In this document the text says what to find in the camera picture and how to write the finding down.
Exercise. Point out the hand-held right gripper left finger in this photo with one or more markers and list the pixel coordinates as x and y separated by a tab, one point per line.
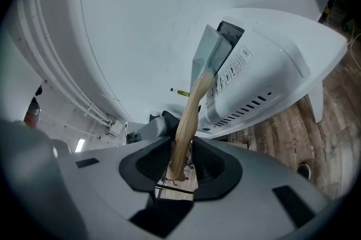
112	177

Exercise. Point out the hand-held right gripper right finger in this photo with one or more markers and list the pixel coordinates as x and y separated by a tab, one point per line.
253	191

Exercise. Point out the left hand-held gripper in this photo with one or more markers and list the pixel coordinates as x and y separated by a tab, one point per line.
136	138

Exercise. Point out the white induction cooker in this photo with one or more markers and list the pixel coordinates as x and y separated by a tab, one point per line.
253	78

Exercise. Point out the yellow bottle with black cap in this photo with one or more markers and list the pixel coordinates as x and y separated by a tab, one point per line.
180	92

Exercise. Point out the white table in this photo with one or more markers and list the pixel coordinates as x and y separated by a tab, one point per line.
318	44

